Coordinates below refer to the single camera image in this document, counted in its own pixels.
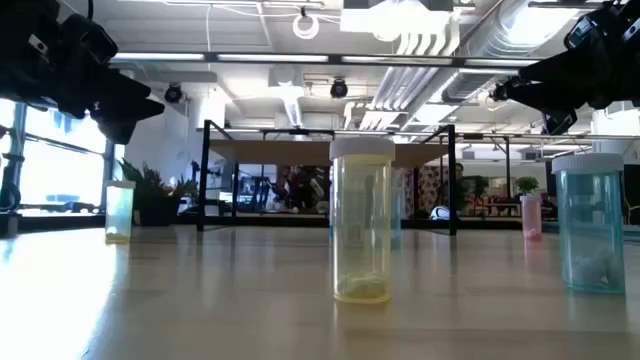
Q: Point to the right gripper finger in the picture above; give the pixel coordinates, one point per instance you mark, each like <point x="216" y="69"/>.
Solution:
<point x="559" y="124"/>
<point x="525" y="91"/>

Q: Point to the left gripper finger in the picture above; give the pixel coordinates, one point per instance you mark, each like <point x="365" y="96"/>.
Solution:
<point x="127" y="117"/>
<point x="131" y="92"/>

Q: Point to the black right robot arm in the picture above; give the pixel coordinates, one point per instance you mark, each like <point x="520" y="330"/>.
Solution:
<point x="627" y="60"/>

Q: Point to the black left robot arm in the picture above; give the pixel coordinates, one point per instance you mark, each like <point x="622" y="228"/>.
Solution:
<point x="15" y="20"/>

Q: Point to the wooden shelf with black legs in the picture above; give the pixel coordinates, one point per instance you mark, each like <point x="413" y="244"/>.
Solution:
<point x="280" y="152"/>

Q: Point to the black round ceiling fixture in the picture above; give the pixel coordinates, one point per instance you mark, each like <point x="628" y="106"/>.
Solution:
<point x="338" y="88"/>
<point x="173" y="93"/>

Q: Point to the small background potted plant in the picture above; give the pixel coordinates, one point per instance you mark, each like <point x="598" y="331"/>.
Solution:
<point x="526" y="185"/>

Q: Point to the small pineapple toy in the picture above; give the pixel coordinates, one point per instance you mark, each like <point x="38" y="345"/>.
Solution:
<point x="155" y="210"/>

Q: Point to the white round object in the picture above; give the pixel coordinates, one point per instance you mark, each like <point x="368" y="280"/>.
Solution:
<point x="440" y="213"/>

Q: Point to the person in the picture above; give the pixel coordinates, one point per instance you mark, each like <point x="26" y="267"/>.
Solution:
<point x="300" y="189"/>

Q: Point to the black overhead light bar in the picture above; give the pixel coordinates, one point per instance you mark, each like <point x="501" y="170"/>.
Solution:
<point x="335" y="59"/>

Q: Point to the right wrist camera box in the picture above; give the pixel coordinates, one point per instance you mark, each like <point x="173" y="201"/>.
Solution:
<point x="582" y="31"/>

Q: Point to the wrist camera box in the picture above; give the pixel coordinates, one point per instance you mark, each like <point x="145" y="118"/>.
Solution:
<point x="87" y="40"/>
<point x="582" y="31"/>

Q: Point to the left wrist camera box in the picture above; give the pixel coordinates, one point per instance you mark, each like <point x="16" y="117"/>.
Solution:
<point x="87" y="40"/>

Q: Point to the silver ventilation duct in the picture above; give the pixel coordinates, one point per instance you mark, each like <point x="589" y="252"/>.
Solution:
<point x="472" y="80"/>

